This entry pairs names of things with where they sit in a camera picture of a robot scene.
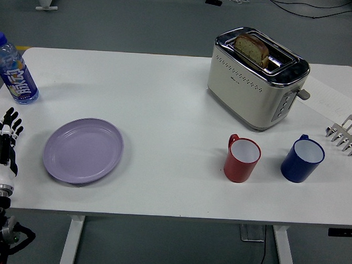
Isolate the black table control panel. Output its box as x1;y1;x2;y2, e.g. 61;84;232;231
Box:
327;228;352;238

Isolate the long black floor cable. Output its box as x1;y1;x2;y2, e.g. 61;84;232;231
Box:
261;0;352;21

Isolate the purple plate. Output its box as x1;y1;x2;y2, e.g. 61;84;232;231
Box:
41;116;126;186

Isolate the red mug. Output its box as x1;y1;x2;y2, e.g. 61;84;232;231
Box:
222;133;263;185

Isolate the thin black floor cable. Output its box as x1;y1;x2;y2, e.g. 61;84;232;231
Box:
257;242;267;264

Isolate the bread slice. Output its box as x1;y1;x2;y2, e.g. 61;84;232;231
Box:
232;33;271;70

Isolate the white paper sheet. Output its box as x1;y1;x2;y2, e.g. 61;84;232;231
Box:
294;73;352;126

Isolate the blue drink bottle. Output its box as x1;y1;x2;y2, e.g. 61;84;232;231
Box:
0;32;43;106

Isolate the grey box under table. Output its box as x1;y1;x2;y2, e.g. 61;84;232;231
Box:
238;224;267;244

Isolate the blue mug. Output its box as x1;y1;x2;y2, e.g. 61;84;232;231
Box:
280;133;326;185

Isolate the cream and chrome toaster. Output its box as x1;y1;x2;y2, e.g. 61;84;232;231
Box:
205;24;314;134

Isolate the metal toast rack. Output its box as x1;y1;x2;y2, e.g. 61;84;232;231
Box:
323;113;352;158

